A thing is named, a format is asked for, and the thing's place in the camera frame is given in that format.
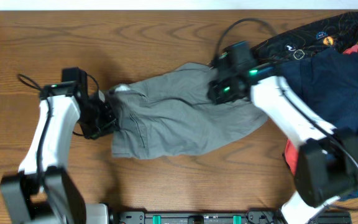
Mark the navy blue garment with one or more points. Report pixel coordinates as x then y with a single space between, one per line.
328 84

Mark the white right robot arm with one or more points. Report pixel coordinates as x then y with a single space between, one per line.
327 163

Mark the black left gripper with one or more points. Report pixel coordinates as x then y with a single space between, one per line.
103 116

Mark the red garment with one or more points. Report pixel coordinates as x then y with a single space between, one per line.
290 154

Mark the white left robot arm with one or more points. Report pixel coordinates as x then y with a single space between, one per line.
42 191

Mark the black patterned shorts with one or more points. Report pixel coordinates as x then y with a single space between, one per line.
338 32

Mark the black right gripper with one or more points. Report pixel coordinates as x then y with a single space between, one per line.
212 89

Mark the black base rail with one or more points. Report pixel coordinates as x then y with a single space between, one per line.
250 217

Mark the grey shorts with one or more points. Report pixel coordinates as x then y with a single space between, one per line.
171 115

